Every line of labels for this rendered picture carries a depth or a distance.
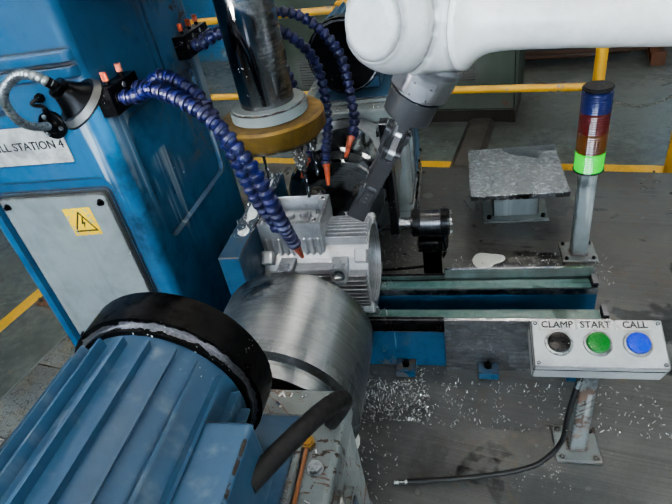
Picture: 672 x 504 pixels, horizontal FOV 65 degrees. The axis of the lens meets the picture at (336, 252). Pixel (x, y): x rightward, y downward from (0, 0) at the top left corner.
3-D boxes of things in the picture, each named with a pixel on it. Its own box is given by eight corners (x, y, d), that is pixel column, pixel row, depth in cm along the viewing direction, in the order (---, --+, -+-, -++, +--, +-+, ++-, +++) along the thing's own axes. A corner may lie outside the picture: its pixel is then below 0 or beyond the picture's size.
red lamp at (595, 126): (580, 138, 110) (582, 117, 107) (574, 126, 115) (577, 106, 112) (611, 135, 109) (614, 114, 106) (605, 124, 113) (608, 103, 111)
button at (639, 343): (625, 356, 72) (629, 352, 71) (622, 335, 74) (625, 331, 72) (650, 357, 72) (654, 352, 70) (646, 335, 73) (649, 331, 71)
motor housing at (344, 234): (277, 330, 107) (253, 254, 96) (298, 271, 122) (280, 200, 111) (375, 331, 102) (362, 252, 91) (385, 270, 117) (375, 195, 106)
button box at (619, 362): (530, 377, 78) (534, 366, 73) (526, 331, 81) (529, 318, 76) (661, 380, 74) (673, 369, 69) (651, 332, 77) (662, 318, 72)
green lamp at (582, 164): (575, 176, 115) (577, 157, 113) (571, 163, 120) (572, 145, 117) (606, 174, 114) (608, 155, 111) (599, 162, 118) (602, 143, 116)
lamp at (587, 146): (577, 157, 113) (580, 138, 110) (572, 145, 117) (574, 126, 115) (608, 155, 111) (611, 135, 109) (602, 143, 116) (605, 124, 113)
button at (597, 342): (586, 356, 73) (588, 351, 72) (583, 335, 75) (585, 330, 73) (609, 356, 73) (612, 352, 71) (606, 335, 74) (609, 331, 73)
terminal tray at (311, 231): (264, 257, 102) (255, 226, 97) (279, 226, 110) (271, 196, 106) (325, 255, 99) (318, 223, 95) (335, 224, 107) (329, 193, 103)
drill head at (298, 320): (177, 560, 73) (102, 454, 59) (254, 360, 102) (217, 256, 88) (355, 582, 67) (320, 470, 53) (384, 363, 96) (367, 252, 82)
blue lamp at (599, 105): (582, 117, 107) (584, 95, 105) (577, 106, 112) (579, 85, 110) (614, 114, 106) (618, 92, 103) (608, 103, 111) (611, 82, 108)
